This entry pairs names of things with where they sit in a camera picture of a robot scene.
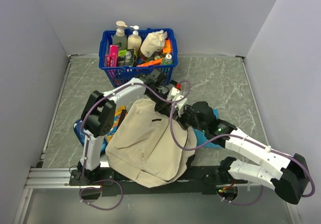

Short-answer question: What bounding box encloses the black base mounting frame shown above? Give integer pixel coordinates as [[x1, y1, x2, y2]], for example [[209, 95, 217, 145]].
[[69, 166, 247, 197]]

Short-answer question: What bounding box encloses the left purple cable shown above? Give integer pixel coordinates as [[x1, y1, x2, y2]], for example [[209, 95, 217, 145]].
[[79, 80, 191, 174]]

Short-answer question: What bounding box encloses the green pump bottle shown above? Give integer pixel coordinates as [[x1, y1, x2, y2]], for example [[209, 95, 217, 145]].
[[112, 21, 127, 51]]

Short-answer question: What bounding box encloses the orange snack packet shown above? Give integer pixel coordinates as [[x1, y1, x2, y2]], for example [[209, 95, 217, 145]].
[[163, 39, 172, 54]]

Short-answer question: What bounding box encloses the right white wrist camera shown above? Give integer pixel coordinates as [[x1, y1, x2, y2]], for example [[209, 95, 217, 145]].
[[173, 94, 188, 117]]

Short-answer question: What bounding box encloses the blue paperback book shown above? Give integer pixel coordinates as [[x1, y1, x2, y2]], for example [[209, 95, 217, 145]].
[[194, 108, 224, 150]]

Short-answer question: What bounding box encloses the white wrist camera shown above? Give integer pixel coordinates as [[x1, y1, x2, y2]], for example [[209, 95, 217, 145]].
[[166, 80, 181, 100], [173, 94, 188, 117]]

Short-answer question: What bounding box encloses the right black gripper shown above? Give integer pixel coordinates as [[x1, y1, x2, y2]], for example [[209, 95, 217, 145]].
[[173, 105, 207, 133]]

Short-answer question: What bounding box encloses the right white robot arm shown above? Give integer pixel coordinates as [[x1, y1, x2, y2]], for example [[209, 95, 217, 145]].
[[171, 101, 309, 204]]

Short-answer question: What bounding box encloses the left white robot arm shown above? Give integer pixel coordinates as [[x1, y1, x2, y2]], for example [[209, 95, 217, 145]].
[[78, 70, 172, 185]]

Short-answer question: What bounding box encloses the small green red-capped bottle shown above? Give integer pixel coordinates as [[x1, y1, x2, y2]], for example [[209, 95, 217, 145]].
[[162, 54, 173, 65]]

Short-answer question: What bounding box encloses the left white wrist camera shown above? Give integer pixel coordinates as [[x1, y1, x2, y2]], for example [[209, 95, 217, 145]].
[[166, 80, 181, 100]]

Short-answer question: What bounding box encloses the blue plastic shopping basket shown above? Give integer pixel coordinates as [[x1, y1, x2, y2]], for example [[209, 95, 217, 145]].
[[99, 28, 178, 87]]

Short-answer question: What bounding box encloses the beige drawstring cloth pouch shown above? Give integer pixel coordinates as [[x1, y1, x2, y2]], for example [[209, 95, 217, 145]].
[[139, 30, 168, 58]]

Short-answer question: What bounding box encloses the orange long packet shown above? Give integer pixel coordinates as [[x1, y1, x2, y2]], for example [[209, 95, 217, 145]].
[[137, 58, 163, 67]]

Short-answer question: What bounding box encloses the cream pump lotion bottle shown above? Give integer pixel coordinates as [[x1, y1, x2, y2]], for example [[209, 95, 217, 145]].
[[127, 25, 142, 52]]

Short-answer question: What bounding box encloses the pink box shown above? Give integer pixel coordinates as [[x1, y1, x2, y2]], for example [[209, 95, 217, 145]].
[[105, 45, 118, 67]]

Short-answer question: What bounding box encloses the green black box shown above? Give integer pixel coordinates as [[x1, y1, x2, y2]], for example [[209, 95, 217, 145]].
[[117, 49, 138, 67]]

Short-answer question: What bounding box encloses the blue dinosaur pencil case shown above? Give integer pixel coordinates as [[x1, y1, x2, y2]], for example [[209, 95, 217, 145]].
[[73, 119, 107, 156]]

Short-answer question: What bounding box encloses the beige canvas backpack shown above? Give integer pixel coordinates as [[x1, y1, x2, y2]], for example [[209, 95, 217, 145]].
[[105, 99, 197, 181]]

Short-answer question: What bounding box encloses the yellow treehouse children's book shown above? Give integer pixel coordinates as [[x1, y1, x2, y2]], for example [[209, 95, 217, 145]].
[[104, 105, 127, 143]]

